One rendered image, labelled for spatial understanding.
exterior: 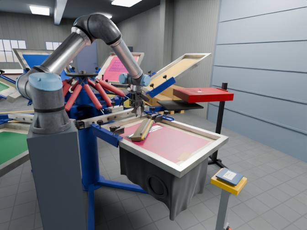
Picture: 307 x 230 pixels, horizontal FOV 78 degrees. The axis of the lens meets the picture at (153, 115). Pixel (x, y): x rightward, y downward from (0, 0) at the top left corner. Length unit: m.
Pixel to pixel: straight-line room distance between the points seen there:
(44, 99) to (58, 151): 0.22
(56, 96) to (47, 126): 0.12
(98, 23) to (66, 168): 0.69
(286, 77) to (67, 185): 3.47
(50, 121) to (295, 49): 3.50
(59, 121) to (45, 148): 0.12
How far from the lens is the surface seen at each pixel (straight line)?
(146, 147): 1.23
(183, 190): 1.29
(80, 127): 1.46
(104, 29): 1.03
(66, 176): 0.96
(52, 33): 11.09
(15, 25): 11.18
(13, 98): 1.96
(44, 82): 0.84
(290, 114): 3.77
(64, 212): 1.07
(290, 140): 3.85
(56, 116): 0.87
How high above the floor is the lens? 1.51
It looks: 17 degrees down
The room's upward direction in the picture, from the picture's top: 2 degrees clockwise
